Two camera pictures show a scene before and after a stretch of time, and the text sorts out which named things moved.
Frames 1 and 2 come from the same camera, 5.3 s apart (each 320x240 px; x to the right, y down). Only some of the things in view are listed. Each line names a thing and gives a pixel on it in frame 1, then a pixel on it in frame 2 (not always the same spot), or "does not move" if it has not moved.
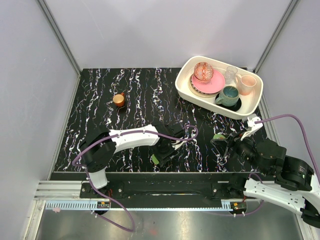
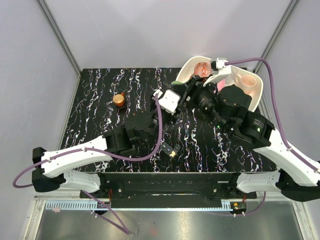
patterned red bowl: x=203 y=72 does not move
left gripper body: x=164 y=153 → x=166 y=118
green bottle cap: x=219 y=136 → x=176 y=82
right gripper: x=221 y=145 → x=196 y=88
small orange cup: x=119 y=99 does not move
